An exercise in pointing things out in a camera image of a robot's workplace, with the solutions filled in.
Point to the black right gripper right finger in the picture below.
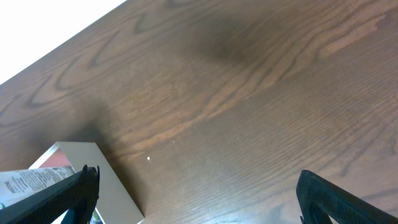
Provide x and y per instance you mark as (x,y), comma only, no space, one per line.
(322,202)

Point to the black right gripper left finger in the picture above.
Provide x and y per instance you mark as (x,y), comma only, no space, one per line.
(76,197)

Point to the white cardboard box pink inside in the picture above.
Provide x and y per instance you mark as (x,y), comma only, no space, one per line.
(115,205)

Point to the white cream tube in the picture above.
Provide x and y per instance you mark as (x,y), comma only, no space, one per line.
(16,185)

